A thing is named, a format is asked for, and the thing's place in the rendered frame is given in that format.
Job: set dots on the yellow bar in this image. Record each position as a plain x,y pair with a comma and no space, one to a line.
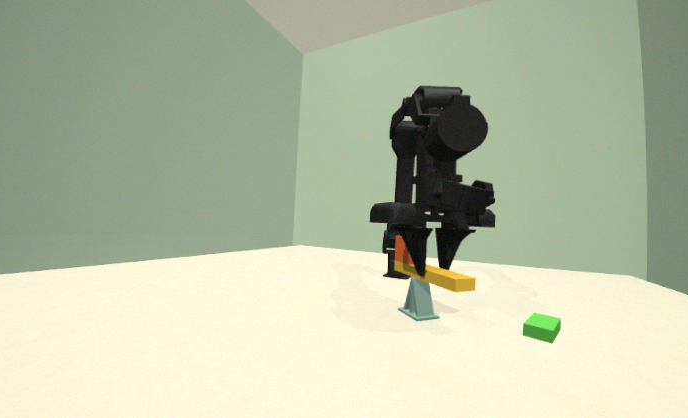
450,280

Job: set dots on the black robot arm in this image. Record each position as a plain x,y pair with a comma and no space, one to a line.
455,129

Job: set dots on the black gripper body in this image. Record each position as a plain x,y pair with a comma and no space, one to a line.
414,214

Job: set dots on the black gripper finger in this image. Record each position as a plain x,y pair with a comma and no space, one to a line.
448,242
415,240

